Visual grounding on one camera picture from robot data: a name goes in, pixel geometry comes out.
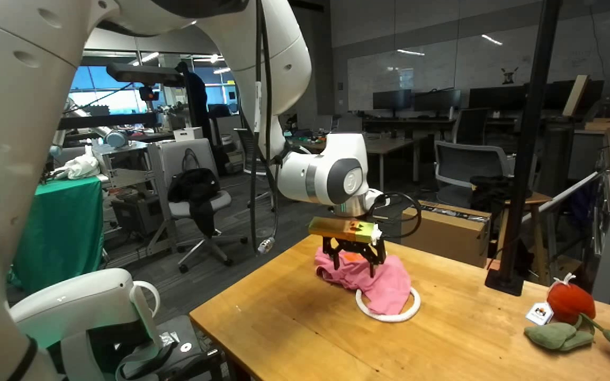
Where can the peach colored shirt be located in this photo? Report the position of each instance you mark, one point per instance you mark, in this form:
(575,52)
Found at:
(353,257)

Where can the wooden stool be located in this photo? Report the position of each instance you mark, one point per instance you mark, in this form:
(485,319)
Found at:
(535,203)

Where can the window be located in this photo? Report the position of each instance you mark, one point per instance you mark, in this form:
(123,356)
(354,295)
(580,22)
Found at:
(109,98)

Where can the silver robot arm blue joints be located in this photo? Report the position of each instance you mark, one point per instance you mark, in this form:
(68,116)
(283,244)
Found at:
(111,136)

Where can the black mesh office chair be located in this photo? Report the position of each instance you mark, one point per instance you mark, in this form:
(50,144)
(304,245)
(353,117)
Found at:
(249,153)

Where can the table with green cloth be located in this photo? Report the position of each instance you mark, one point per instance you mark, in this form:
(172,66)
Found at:
(64,233)

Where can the grey office chair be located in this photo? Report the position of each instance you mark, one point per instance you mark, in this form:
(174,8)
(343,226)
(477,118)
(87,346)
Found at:
(178,159)
(469,161)

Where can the black jacket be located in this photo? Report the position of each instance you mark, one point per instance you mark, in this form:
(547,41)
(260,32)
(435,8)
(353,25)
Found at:
(195,190)

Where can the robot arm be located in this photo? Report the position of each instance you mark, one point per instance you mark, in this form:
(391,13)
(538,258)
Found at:
(14,132)

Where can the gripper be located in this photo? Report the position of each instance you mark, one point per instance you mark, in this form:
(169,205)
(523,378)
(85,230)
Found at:
(352,245)

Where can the red turnip plushie green leaves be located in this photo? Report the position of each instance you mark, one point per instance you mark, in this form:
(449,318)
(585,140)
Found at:
(570,302)

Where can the cardboard box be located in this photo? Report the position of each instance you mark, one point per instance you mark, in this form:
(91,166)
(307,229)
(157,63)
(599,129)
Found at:
(445,235)

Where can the white bag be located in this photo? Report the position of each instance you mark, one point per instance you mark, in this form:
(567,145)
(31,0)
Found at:
(78,168)

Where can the pink shirt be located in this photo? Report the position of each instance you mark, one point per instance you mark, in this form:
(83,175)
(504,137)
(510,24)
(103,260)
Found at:
(384,286)

